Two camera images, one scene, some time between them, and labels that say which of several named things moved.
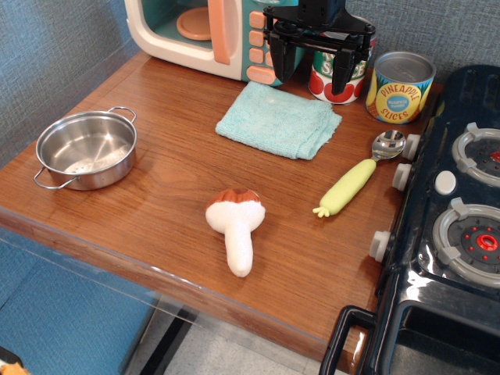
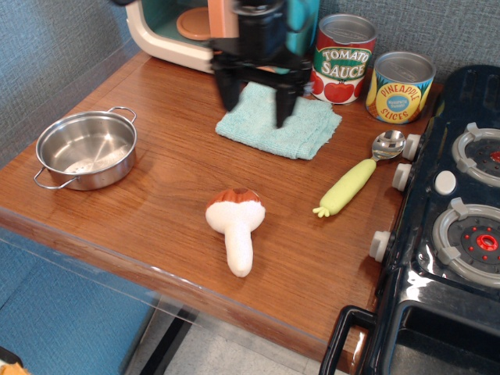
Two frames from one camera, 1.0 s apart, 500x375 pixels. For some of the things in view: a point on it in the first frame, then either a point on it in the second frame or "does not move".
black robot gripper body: (320, 23) -> (261, 51)
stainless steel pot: (91, 150) does not move
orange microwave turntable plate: (194, 23) does not move
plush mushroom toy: (236, 212) does not move
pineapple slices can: (399, 87) does not move
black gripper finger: (343, 66) -> (285, 98)
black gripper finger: (283, 54) -> (230, 84)
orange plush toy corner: (13, 369) does not move
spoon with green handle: (386, 144) does not move
